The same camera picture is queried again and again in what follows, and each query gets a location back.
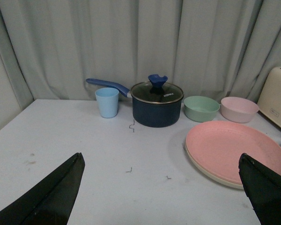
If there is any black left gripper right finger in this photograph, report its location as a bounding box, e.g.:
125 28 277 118
238 153 281 225

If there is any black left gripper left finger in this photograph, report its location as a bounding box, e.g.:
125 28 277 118
0 153 85 225

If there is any pink plate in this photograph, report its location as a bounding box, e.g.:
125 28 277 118
185 121 281 176

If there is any beige plate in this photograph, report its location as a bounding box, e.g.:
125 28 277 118
185 142 243 190

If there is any pink bowl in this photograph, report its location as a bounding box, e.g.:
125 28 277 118
221 97 259 123

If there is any cream toaster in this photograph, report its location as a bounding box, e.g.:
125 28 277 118
258 67 281 128

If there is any green bowl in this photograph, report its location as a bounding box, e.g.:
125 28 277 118
184 96 220 122

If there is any light blue cup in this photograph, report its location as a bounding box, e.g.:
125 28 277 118
95 88 119 119

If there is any dark blue saucepan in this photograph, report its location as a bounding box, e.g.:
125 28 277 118
86 78 183 128

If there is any glass pot lid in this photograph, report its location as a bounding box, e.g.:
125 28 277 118
130 74 184 105

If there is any grey curtain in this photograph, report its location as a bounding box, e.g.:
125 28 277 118
0 0 281 109

